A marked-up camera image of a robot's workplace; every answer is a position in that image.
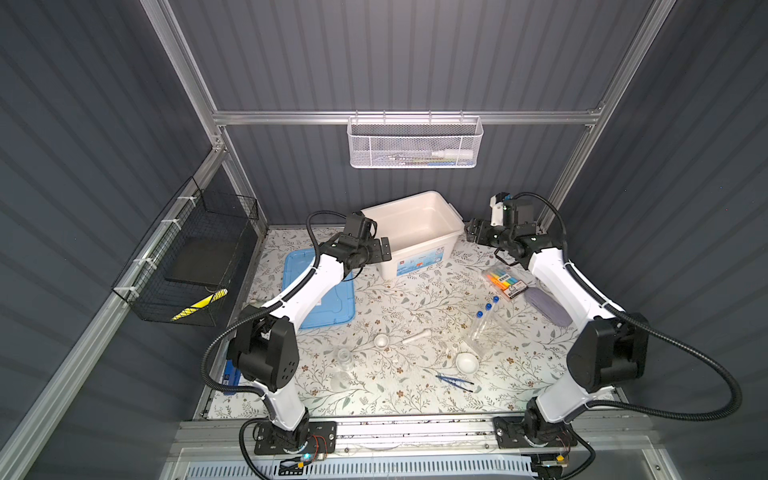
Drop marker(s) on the clear test tube rack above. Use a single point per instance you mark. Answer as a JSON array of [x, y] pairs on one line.
[[490, 341]]

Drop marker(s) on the highlighter marker pack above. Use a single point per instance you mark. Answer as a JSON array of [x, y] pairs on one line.
[[504, 281]]

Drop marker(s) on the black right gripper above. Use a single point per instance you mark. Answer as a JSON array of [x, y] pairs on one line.
[[482, 226]]

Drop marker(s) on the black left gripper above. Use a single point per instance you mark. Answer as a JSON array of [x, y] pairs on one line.
[[375, 251]]

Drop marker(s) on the white plastic storage box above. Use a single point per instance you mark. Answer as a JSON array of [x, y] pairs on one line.
[[422, 230]]

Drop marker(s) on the black wire wall basket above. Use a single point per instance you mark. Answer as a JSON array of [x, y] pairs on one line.
[[191, 267]]

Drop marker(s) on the white wire wall basket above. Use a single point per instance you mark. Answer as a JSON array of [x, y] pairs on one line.
[[414, 142]]

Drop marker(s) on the small glass beaker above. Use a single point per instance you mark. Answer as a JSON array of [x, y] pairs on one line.
[[344, 358]]

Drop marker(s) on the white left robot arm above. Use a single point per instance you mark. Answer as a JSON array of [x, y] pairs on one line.
[[265, 346]]

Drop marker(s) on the blue tweezers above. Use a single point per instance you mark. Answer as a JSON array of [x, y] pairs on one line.
[[462, 384]]

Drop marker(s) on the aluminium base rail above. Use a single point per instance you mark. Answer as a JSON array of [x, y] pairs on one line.
[[416, 434]]

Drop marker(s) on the small white porcelain dish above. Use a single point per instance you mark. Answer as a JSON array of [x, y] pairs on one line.
[[381, 341]]

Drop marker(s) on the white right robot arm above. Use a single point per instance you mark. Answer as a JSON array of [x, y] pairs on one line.
[[607, 350]]

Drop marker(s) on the blue plastic box lid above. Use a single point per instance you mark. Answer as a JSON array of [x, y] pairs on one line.
[[336, 307]]

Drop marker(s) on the white pestle rod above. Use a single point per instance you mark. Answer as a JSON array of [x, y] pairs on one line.
[[416, 337]]

